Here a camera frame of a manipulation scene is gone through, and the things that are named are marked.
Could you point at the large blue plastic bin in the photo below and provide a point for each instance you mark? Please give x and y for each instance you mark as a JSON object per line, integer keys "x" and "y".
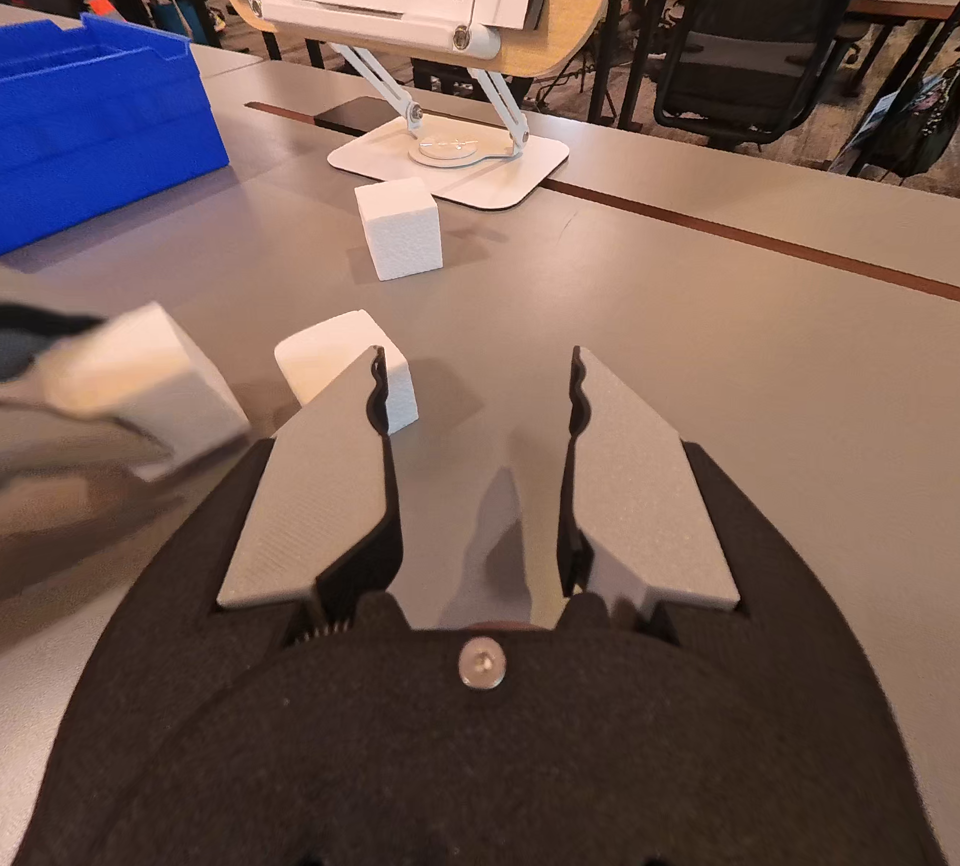
{"x": 97, "y": 131}

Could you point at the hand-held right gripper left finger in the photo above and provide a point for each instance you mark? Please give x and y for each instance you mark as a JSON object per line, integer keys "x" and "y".
{"x": 315, "y": 506}

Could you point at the white hard foam cube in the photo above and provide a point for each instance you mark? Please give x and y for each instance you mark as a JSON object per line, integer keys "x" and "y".
{"x": 150, "y": 386}
{"x": 397, "y": 228}
{"x": 330, "y": 356}

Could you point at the dark green bag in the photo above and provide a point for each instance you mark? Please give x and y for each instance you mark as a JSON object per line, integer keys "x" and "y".
{"x": 915, "y": 123}

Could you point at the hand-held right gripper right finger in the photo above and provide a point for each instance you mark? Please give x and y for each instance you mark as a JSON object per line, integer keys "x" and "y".
{"x": 645, "y": 513}

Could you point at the black office chair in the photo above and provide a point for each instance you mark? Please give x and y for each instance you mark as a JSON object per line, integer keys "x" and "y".
{"x": 765, "y": 41}

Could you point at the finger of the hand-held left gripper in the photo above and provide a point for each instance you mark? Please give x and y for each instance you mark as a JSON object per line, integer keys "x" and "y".
{"x": 60, "y": 491}
{"x": 34, "y": 326}

